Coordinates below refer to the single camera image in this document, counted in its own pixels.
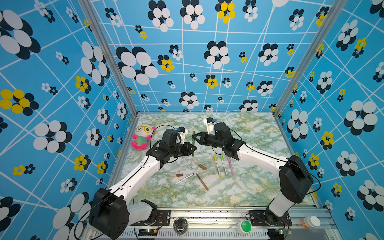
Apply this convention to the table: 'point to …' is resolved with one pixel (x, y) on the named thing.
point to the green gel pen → (193, 143)
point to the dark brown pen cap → (179, 175)
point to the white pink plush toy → (143, 134)
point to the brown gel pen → (202, 182)
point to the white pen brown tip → (184, 179)
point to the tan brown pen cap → (202, 167)
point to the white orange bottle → (310, 222)
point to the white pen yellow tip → (215, 159)
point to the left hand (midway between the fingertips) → (196, 146)
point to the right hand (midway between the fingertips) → (192, 138)
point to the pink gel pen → (229, 161)
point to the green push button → (246, 226)
